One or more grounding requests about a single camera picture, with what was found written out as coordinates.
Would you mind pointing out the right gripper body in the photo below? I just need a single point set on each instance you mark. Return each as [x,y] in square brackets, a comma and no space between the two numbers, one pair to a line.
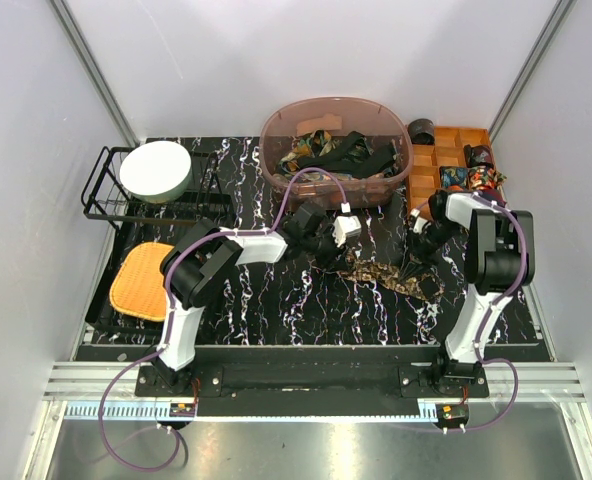
[433,237]

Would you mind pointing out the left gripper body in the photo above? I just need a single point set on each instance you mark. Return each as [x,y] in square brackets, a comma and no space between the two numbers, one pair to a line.
[322,247]

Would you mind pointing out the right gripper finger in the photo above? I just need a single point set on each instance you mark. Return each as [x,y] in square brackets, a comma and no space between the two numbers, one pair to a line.
[409,266]
[421,266]

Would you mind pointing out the brown floral patterned tie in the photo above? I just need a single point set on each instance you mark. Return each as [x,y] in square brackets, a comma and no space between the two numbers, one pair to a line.
[424,286]

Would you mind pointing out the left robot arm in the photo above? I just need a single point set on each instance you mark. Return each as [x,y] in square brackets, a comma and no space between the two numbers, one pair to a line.
[196,268]

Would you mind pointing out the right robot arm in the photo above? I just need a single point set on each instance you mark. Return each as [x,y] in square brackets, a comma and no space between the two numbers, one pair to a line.
[499,260]

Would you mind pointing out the blue patterned rolled tie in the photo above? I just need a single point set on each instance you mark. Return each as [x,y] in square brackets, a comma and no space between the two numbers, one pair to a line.
[453,175]

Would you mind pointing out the maroon striped rolled tie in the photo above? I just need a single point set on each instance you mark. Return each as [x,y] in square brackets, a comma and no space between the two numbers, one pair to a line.
[492,195]

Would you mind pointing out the red floral rolled tie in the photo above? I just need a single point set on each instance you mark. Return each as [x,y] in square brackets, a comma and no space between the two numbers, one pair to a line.
[484,177]

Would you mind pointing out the dark maroon rolled tie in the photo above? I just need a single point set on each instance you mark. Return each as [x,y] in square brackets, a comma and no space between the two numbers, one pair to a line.
[478,155]

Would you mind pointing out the orange wooden divided tray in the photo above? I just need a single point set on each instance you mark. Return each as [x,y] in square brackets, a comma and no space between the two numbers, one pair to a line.
[424,179]

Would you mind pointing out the black tie in tub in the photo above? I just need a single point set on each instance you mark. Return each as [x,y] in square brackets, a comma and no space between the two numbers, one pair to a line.
[382,160]

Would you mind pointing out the dark grey rolled tie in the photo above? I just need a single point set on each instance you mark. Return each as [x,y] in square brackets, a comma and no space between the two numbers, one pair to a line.
[422,132]

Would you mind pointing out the colourful patterned tie in tub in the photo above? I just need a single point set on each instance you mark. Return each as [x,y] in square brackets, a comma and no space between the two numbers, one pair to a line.
[333,154]

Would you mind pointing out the brown translucent plastic tub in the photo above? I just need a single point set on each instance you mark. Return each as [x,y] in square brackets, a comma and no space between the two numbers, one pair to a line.
[339,116]

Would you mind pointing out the white round container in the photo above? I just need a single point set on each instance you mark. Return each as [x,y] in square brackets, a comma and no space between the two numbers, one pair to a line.
[156,172]

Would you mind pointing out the orange woven bamboo tray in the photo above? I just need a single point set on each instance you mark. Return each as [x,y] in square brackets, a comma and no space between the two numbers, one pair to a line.
[137,290]

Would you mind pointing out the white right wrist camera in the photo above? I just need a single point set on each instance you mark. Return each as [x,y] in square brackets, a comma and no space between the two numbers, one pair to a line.
[416,222]

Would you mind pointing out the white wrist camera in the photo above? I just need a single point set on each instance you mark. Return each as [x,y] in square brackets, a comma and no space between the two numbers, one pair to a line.
[416,222]
[345,226]

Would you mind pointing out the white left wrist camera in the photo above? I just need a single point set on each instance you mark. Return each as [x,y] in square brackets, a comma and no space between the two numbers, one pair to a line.
[345,226]

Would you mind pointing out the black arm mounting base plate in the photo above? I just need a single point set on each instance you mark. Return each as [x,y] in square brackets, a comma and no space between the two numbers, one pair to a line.
[408,371]

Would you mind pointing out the black wire dish rack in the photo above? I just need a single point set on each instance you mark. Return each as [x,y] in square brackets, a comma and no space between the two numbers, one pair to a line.
[105,197]

